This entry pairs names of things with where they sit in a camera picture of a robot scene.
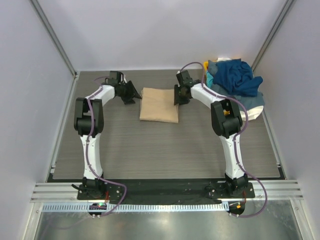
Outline beige t-shirt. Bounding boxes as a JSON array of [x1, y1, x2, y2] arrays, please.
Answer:
[[139, 87, 179, 124]]

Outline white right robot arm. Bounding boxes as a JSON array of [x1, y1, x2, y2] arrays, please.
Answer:
[[174, 83, 249, 197]]

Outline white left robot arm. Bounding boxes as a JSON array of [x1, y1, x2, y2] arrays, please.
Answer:
[[72, 79, 142, 200]]

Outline cyan t-shirt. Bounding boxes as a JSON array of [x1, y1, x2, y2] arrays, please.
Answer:
[[205, 71, 214, 88]]

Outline yellow plastic bin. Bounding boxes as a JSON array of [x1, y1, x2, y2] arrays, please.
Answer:
[[203, 60, 209, 76]]

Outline dark blue t-shirt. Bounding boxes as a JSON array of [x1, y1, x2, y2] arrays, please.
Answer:
[[213, 59, 263, 97]]

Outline grey-blue t-shirt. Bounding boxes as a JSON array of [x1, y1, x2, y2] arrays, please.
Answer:
[[207, 60, 265, 110]]

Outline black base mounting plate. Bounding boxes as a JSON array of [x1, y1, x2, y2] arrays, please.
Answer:
[[71, 178, 256, 205]]

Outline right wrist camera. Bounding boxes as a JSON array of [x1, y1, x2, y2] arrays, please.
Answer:
[[176, 70, 193, 87]]

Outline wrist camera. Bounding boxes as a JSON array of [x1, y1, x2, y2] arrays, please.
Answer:
[[102, 70, 127, 87], [176, 70, 193, 87]]

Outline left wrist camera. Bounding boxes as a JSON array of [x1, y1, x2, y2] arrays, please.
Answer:
[[102, 70, 127, 87]]

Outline slotted cable duct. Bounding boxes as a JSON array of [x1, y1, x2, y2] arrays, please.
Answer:
[[42, 202, 229, 213]]

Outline aluminium frame rail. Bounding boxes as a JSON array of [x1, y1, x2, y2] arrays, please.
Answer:
[[30, 179, 303, 203]]

